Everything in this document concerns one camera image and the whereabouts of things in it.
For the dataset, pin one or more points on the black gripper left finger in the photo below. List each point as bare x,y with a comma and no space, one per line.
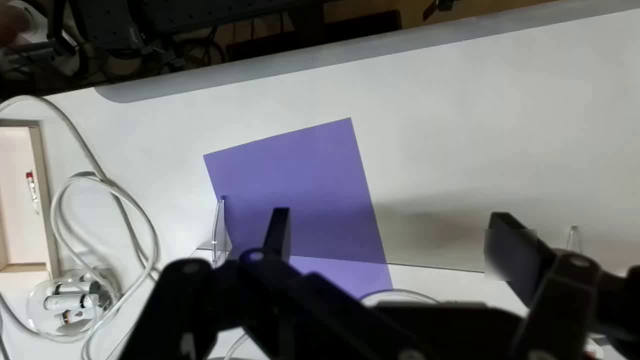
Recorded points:
276,241

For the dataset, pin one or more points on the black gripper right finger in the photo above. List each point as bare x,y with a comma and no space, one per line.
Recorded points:
517,255

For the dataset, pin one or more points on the purple paper sheet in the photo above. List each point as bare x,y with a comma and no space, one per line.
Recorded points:
317,173

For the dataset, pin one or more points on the clear round cable holder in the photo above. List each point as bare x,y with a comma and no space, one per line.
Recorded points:
68,307

